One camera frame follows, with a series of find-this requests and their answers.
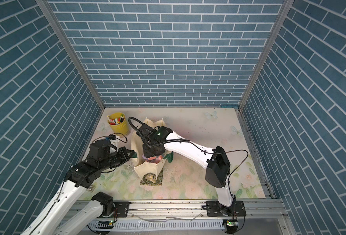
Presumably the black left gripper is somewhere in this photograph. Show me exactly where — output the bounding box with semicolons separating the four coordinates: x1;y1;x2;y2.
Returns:
98;146;136;171

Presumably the pink hourglass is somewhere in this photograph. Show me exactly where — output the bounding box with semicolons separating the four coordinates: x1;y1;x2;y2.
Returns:
147;155;163;164

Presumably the cream canvas tote bag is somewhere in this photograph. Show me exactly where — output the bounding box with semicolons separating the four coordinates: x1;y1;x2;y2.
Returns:
131;130;173;186

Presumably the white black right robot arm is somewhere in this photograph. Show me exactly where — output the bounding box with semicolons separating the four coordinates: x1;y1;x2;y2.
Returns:
130;123;246;217

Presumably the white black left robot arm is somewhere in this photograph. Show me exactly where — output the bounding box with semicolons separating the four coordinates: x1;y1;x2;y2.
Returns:
23;136;135;235

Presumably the yellow cup with markers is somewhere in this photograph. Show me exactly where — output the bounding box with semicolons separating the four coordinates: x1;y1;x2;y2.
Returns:
107;113;129;136

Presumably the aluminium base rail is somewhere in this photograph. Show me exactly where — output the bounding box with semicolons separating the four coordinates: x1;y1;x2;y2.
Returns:
79;199;295;235

